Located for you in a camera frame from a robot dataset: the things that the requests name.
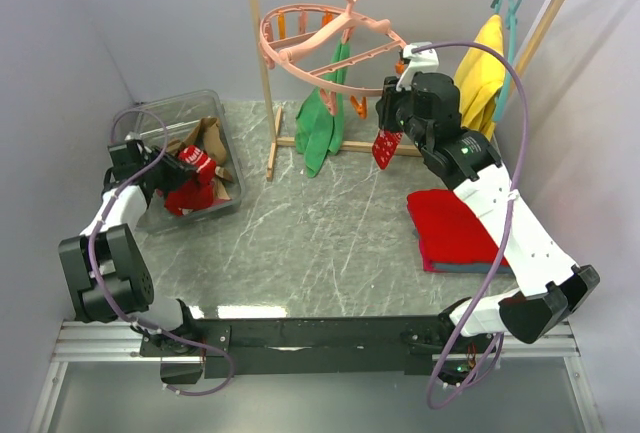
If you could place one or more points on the black base bar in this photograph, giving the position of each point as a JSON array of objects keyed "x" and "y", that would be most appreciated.
[{"x": 329, "y": 345}]

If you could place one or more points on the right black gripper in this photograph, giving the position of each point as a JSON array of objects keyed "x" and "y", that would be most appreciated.
[{"x": 387, "y": 102}]

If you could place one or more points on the clear plastic bin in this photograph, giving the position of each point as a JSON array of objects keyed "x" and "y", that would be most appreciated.
[{"x": 167, "y": 123}]

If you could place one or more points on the red folded towel stack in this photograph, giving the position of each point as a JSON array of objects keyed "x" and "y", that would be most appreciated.
[{"x": 450, "y": 238}]

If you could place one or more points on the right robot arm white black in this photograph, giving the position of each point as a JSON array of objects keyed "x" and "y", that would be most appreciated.
[{"x": 551, "y": 285}]

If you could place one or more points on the pink round clip hanger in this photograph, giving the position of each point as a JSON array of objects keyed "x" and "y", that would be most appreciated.
[{"x": 304, "y": 61}]

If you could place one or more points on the yellow hanging cloth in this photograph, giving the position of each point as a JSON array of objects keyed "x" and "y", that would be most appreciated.
[{"x": 479, "y": 77}]

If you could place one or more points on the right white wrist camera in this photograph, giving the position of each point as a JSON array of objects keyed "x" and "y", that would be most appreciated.
[{"x": 416, "y": 58}]

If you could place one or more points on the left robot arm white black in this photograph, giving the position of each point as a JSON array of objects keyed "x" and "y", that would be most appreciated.
[{"x": 105, "y": 272}]

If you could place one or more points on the red sock front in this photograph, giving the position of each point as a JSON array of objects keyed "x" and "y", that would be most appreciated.
[{"x": 192, "y": 196}]

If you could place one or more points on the red patterned sock pair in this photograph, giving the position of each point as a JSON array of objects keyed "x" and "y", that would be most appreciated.
[{"x": 204, "y": 165}]

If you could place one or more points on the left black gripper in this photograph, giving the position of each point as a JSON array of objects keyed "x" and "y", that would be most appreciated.
[{"x": 175, "y": 175}]

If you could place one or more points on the teal plastic hanger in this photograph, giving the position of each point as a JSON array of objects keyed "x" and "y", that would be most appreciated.
[{"x": 510, "y": 22}]

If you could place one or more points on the green hanging cloth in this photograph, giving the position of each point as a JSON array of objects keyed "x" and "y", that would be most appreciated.
[{"x": 319, "y": 134}]

